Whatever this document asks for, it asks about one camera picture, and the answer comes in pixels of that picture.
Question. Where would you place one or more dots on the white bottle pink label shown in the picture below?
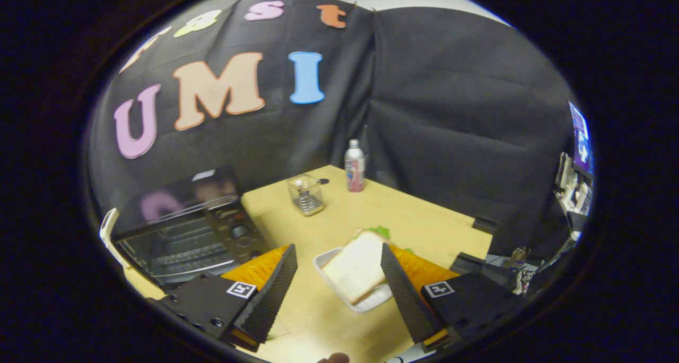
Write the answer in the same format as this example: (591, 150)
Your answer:
(354, 172)

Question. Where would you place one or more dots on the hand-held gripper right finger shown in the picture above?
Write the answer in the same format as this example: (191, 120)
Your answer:
(406, 299)

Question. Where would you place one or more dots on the black toaster oven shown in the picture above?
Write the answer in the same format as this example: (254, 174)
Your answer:
(180, 246)

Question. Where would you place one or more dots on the colourful crumpled packet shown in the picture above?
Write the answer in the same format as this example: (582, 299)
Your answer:
(522, 273)

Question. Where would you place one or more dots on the small white bottle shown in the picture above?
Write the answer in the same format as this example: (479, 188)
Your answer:
(301, 189)

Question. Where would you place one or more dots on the white plastic tray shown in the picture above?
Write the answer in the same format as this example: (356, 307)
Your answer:
(371, 299)

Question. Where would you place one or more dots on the cluttered white equipment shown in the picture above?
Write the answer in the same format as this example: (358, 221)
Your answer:
(573, 190)

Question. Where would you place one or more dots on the black table clamp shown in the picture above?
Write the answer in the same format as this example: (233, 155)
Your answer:
(484, 225)

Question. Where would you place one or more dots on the white bread lettuce sandwich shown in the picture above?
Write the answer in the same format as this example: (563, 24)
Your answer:
(353, 267)

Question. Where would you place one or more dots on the white rectangular device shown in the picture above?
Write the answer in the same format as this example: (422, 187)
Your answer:
(109, 233)

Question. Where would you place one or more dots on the computer monitor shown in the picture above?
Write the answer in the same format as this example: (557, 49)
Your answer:
(581, 140)

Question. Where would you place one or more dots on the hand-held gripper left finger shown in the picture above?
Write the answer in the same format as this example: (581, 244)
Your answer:
(273, 294)

